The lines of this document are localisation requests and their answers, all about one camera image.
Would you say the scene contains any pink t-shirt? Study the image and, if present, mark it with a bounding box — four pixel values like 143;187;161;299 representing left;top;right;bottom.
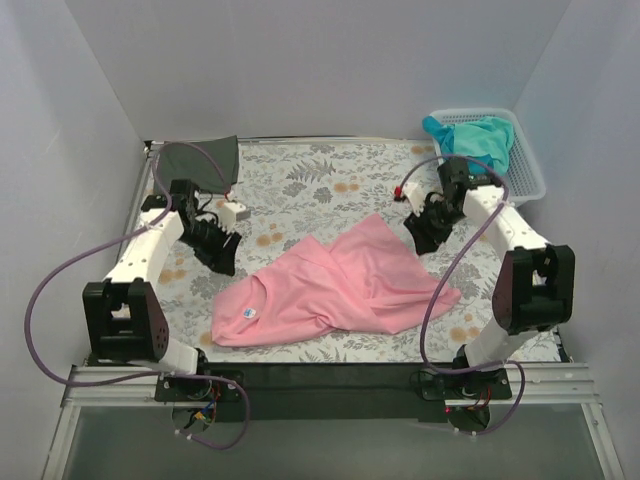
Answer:
211;214;461;347

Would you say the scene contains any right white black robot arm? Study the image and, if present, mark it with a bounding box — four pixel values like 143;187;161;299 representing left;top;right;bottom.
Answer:
394;154;576;377

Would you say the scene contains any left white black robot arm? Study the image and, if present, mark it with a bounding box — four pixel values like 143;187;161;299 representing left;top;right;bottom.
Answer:
82;180;248;375

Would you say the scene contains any folded dark grey t-shirt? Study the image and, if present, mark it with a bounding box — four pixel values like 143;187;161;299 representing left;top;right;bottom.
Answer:
157;136;240;195

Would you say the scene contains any teal t-shirt in basket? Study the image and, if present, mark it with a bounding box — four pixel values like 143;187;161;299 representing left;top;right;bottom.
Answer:
422;116;515;177

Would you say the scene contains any white plastic basket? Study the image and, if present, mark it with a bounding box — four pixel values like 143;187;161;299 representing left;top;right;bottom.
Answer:
430;107;546;207

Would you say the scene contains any floral patterned table mat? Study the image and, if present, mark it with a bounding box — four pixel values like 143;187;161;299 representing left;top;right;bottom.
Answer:
156;140;500;363

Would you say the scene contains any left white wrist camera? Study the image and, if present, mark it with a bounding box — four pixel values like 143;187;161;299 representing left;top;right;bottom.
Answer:
217;201;251;232

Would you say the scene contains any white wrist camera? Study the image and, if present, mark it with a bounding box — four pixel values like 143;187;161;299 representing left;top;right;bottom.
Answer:
217;201;251;232
394;181;426;215

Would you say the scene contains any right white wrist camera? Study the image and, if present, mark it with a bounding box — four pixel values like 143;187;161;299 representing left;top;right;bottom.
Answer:
394;181;426;215

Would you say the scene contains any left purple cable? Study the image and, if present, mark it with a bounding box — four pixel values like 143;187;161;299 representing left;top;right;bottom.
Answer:
25;142;251;451

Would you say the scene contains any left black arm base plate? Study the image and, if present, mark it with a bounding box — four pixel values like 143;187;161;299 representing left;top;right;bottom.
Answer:
154;377;241;402

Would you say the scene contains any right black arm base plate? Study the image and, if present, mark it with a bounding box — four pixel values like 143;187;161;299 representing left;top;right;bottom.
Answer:
409;368;512;401

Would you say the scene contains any aluminium frame rail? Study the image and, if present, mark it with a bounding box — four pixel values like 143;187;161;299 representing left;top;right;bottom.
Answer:
63;362;600;404

